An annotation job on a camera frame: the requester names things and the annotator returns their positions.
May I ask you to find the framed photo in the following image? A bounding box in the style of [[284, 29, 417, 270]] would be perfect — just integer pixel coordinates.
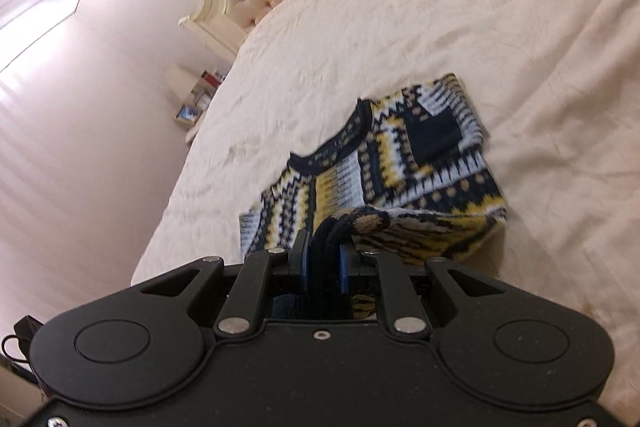
[[174, 104, 199, 126]]

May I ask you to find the cream nightstand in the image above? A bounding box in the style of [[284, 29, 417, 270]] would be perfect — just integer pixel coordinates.
[[184, 79, 232, 146]]

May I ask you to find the black device with cable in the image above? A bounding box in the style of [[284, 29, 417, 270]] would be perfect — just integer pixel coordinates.
[[0, 315, 43, 385]]

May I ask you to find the white table lamp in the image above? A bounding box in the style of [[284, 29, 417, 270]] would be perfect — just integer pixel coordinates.
[[167, 65, 203, 102]]

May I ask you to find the bed with cream bedspread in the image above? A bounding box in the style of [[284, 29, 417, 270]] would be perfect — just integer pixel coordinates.
[[130, 0, 640, 427]]

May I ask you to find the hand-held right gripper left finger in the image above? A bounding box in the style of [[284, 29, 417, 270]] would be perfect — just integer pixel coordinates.
[[141, 229, 312, 336]]

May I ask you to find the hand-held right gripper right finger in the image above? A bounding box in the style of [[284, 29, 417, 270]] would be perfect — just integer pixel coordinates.
[[339, 242, 507, 336]]

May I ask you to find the patterned knit sweater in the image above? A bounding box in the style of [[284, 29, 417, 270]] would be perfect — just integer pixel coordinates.
[[238, 73, 509, 323]]

